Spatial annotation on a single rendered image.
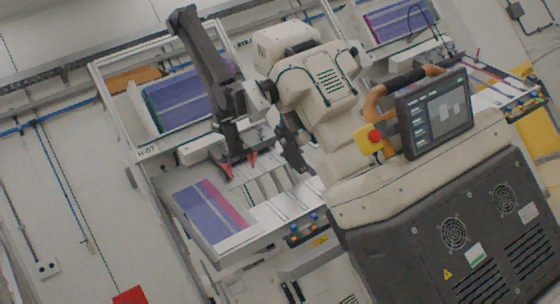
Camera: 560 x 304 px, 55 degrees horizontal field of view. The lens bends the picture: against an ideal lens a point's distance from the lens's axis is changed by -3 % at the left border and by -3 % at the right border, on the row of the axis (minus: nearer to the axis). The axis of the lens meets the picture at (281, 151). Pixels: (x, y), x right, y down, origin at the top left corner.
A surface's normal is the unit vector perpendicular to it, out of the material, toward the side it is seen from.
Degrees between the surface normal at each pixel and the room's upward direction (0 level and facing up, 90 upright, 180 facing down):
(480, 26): 90
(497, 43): 90
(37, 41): 90
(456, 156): 90
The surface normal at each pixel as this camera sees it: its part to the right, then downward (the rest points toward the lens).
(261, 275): 0.33, -0.22
